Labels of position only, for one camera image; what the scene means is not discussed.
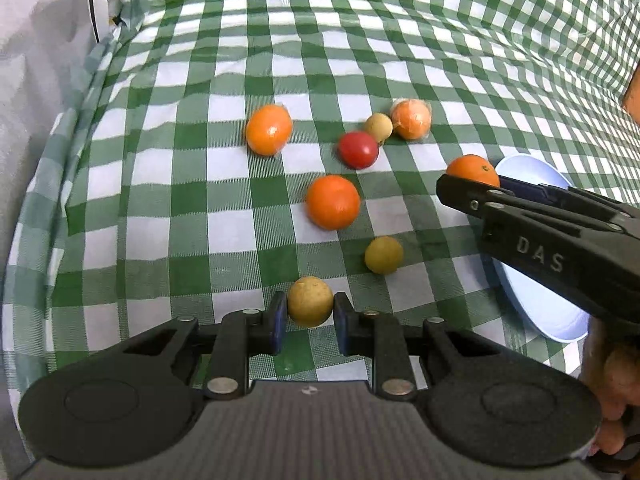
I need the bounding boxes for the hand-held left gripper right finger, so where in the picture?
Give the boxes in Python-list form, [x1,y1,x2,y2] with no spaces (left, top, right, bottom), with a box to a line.
[333,292,502,401]

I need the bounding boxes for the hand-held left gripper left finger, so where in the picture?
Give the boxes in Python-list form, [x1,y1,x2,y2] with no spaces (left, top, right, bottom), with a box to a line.
[117,291,289,401]

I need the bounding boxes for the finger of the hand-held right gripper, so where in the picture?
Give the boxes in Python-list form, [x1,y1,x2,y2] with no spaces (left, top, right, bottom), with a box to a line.
[436,173,627,239]
[498,175,640,221]

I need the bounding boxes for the bare orange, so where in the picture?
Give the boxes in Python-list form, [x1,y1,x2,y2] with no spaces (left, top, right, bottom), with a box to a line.
[306,175,361,231]
[446,155,501,190]

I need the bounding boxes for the small yellow round fruit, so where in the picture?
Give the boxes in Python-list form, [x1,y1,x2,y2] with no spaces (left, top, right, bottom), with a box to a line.
[287,276,334,329]
[364,236,404,275]
[364,113,394,145]

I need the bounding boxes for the light blue plate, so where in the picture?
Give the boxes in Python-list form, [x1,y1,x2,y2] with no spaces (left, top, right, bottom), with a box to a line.
[492,155,591,344]

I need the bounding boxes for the small plastic-wrapped orange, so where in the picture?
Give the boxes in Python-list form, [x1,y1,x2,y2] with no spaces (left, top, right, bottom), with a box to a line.
[390,98,433,141]

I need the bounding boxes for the red tomato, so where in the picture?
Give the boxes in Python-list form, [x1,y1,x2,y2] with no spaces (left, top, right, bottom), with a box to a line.
[338,131,380,170]

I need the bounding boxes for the large plastic-wrapped orange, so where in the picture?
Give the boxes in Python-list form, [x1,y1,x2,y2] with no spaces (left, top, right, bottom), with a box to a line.
[245,104,294,157]

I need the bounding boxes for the person's right hand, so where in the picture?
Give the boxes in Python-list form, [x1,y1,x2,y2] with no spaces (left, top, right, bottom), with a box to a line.
[580,317,640,458]

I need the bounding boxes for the orange cushion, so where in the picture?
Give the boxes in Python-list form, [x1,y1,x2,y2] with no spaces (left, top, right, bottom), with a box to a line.
[620,60,640,126]

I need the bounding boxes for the green checked tablecloth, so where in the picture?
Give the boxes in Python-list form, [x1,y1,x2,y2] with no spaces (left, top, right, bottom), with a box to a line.
[0,0,640,466]

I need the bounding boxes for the grey cloth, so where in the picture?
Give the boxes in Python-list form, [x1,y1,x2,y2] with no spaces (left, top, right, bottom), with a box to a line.
[0,0,123,321]

